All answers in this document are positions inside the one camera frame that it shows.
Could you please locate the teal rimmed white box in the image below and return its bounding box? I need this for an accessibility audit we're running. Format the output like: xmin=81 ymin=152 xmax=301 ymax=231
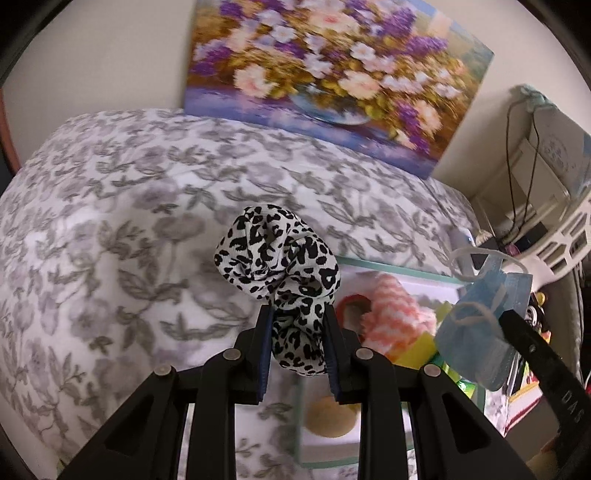
xmin=295 ymin=256 xmax=488 ymax=469

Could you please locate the dark cabinet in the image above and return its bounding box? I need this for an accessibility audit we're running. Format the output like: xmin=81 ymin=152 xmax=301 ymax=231
xmin=0 ymin=88 xmax=21 ymax=174

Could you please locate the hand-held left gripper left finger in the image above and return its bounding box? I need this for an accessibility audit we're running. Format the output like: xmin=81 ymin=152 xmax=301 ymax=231
xmin=58 ymin=305 xmax=273 ymax=480

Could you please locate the grey floral blanket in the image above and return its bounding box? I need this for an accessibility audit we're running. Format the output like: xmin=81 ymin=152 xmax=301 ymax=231
xmin=0 ymin=108 xmax=509 ymax=480

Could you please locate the green and yellow sponge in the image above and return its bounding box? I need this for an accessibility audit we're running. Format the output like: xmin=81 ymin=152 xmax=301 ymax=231
xmin=385 ymin=300 xmax=458 ymax=370

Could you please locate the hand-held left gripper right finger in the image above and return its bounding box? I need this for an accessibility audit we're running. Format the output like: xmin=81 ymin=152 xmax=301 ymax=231
xmin=323 ymin=305 xmax=539 ymax=480

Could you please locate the leopard print scrunchie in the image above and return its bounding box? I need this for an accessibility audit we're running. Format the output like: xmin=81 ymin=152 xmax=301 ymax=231
xmin=213 ymin=204 xmax=341 ymax=378

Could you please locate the red tape roll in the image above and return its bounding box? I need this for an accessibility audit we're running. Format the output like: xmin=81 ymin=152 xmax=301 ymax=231
xmin=335 ymin=294 xmax=375 ymax=333

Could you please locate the teal cloth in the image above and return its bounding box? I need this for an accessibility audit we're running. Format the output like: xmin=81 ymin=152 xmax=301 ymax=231
xmin=517 ymin=84 xmax=555 ymax=109

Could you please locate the white chair back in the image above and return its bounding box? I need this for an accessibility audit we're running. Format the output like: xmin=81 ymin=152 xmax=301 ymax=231
xmin=471 ymin=85 xmax=591 ymax=287

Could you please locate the floral still life painting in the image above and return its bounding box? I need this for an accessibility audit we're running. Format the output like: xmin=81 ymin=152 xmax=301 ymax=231
xmin=183 ymin=0 xmax=496 ymax=181

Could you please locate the pink striped fuzzy cloth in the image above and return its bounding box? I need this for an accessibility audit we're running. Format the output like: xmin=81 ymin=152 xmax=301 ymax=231
xmin=360 ymin=272 xmax=439 ymax=361

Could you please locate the peach powder puff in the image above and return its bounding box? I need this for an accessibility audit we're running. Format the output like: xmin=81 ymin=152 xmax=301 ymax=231
xmin=305 ymin=394 xmax=360 ymax=438

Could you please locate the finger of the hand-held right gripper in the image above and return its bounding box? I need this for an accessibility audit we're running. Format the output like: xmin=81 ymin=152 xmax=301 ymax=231
xmin=500 ymin=309 xmax=583 ymax=394

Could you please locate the blue face mask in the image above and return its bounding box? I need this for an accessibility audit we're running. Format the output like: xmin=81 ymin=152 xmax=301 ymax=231
xmin=434 ymin=244 xmax=534 ymax=391

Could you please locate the white power strip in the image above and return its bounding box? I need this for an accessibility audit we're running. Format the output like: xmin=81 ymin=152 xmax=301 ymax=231
xmin=450 ymin=226 xmax=476 ymax=252

